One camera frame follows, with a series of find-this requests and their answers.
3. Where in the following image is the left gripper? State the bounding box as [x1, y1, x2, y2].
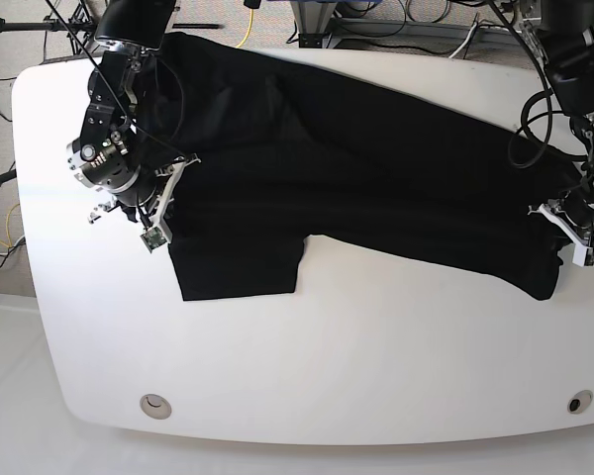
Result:
[528, 195, 594, 265]

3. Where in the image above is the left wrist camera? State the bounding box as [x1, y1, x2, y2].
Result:
[572, 243, 594, 268]

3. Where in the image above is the grey metal base frame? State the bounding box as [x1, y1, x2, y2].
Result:
[286, 1, 521, 58]

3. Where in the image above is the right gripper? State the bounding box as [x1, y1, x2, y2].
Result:
[87, 153, 200, 233]

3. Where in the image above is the table cable grommet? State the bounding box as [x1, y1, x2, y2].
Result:
[140, 394, 172, 421]
[567, 390, 593, 414]

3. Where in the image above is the black tripod stand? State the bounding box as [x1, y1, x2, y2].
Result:
[0, 1, 224, 57]

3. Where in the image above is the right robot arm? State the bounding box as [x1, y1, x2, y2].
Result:
[67, 1, 198, 249]

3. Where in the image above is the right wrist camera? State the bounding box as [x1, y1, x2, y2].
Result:
[140, 227, 169, 253]

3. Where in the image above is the black T-shirt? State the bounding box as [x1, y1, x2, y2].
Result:
[134, 33, 580, 301]

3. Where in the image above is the white cable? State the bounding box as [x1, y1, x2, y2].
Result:
[448, 19, 536, 60]

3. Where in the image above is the yellow cable left floor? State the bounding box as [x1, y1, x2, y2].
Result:
[0, 201, 27, 258]

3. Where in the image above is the yellow floor cable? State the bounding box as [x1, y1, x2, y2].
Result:
[235, 7, 256, 50]

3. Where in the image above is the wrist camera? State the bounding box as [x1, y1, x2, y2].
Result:
[140, 227, 169, 253]
[572, 243, 594, 268]

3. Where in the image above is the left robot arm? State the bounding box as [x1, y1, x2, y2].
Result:
[514, 1, 594, 267]

